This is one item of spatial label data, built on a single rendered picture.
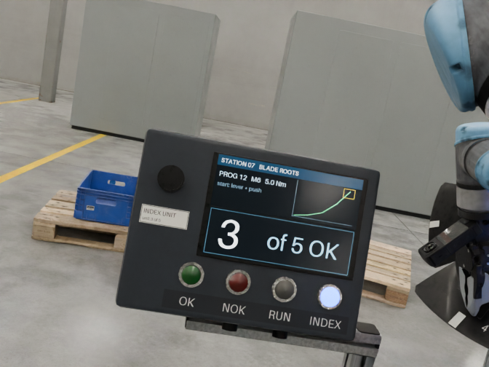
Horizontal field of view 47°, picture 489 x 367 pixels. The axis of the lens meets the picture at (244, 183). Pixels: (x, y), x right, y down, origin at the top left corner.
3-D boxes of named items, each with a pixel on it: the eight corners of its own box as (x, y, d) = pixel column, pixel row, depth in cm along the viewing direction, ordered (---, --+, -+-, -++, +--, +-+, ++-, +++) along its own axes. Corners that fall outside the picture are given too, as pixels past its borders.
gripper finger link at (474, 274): (485, 301, 103) (484, 255, 101) (477, 302, 103) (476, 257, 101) (474, 290, 108) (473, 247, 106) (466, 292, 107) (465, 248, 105)
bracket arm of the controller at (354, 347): (370, 346, 72) (375, 324, 71) (376, 358, 69) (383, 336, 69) (185, 318, 70) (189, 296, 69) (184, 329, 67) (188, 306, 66)
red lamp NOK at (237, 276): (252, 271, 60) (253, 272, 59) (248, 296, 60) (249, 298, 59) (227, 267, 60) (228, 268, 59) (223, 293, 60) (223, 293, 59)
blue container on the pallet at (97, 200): (140, 205, 440) (144, 178, 436) (133, 228, 382) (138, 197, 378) (87, 196, 434) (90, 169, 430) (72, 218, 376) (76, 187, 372)
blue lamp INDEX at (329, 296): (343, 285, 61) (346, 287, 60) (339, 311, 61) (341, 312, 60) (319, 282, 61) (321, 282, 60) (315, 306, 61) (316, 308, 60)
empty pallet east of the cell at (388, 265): (407, 267, 469) (411, 250, 466) (405, 309, 373) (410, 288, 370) (269, 229, 499) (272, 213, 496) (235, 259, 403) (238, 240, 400)
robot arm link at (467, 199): (467, 192, 99) (447, 181, 107) (467, 217, 100) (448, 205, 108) (509, 186, 99) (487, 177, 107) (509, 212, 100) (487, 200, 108)
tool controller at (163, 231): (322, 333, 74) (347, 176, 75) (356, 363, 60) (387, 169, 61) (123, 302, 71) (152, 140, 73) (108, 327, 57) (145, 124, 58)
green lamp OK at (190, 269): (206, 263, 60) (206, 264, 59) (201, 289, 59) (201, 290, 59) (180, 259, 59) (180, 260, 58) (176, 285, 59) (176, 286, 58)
